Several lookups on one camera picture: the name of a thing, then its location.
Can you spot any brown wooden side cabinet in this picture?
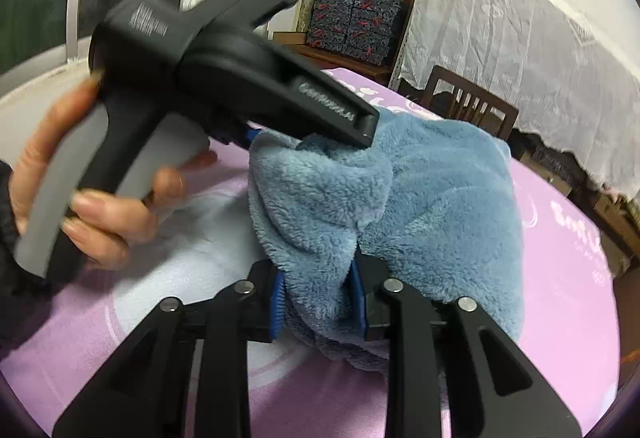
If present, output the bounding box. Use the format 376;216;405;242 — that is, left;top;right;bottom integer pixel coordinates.
272;32;392;86

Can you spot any dark wooden chair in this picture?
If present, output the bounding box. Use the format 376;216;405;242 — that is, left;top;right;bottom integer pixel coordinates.
420;65;518;141

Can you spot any white lace curtain cover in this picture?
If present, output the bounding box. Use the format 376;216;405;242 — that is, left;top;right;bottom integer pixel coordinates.
394;0;639;195

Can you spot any purple Smile table cloth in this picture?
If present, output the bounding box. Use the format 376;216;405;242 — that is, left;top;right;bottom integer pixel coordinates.
1;146;620;437

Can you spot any person's left hand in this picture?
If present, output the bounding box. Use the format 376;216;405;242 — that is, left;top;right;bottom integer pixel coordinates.
6;70;219;271

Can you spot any blue fleece garment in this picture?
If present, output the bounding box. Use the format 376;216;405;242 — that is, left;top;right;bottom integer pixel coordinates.
248;110;524;372

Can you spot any stack of patterned boxes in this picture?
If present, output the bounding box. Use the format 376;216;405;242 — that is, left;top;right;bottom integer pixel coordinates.
306;0;412;66

